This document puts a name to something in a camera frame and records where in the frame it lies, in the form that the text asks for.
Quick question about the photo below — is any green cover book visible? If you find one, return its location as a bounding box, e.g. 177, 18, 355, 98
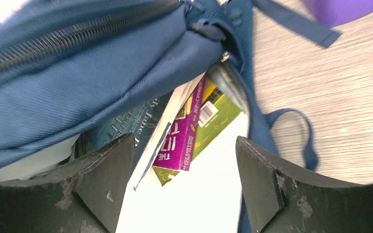
153, 73, 207, 171

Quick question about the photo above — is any navy blue backpack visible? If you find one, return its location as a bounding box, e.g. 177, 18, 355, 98
0, 0, 340, 168

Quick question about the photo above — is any purple cover book bottom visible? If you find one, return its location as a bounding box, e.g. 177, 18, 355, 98
85, 92, 172, 172

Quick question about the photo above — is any purple metronome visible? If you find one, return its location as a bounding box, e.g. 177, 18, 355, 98
302, 0, 373, 27

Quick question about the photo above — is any Animal Farm book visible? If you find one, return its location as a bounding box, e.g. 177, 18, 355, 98
152, 78, 241, 185

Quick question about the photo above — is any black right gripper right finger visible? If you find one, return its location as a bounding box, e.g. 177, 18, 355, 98
236, 136, 373, 233

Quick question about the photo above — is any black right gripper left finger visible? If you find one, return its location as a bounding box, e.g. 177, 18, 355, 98
0, 133, 135, 233

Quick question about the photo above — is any Three Days To See book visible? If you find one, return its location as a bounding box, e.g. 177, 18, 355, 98
128, 73, 204, 189

